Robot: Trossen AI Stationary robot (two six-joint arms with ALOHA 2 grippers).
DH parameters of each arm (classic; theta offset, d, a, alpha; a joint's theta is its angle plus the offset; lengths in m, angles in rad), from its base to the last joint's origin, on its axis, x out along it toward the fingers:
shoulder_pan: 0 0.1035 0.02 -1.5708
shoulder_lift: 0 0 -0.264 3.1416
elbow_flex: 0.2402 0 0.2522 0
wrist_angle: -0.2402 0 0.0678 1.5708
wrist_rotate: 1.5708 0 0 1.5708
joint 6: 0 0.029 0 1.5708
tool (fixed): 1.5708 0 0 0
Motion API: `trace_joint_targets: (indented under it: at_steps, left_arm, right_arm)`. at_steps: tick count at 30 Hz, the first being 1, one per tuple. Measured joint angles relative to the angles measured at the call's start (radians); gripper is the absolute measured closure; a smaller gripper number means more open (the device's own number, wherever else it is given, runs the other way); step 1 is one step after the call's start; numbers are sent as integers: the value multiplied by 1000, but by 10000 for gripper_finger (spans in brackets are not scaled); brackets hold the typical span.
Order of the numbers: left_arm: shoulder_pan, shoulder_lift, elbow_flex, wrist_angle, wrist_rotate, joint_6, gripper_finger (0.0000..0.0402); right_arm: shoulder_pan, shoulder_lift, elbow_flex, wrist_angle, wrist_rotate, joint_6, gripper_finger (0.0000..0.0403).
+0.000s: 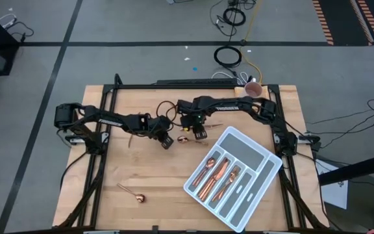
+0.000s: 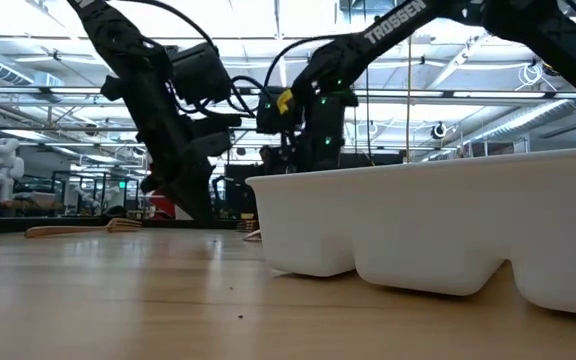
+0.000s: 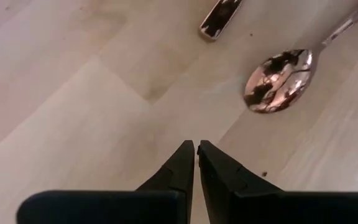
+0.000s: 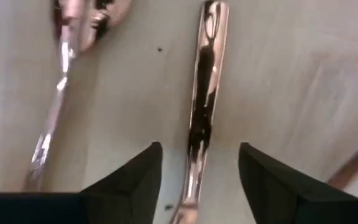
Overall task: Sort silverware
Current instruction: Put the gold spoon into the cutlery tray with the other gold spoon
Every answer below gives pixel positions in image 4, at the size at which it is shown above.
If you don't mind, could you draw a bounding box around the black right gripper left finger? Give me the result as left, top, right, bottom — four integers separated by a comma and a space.
79, 141, 163, 224

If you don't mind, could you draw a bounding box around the copper spoon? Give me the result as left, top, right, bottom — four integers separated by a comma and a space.
22, 0, 132, 192
168, 0, 230, 224

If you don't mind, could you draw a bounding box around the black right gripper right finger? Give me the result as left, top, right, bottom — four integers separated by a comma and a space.
237, 142, 357, 224

